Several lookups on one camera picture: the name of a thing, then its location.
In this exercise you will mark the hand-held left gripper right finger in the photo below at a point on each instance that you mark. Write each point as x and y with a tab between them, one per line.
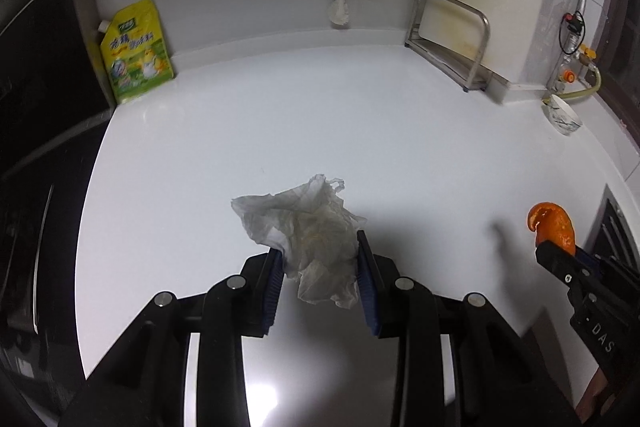
367	287

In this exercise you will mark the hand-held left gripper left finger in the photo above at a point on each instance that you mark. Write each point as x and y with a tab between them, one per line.
272	292

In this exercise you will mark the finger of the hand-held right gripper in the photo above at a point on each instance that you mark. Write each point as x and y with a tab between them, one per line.
560	264
607	269

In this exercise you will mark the orange peel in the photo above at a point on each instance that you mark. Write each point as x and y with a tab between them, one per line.
552	222

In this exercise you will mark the white tissue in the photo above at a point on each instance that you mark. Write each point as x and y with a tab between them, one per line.
310	232

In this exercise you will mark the person's right forearm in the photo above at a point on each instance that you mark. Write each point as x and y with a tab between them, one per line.
595	399

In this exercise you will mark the white patterned bowl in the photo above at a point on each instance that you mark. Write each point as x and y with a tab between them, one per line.
562	117

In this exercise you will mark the metal gas valve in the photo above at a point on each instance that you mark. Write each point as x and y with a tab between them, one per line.
567	74

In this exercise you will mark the metal cutting board rack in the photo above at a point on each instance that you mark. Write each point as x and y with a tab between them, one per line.
477	37

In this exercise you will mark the black cabinet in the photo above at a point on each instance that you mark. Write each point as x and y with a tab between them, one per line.
40	157

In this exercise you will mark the yellow seasoning pouch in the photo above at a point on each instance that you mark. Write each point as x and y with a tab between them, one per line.
135	57

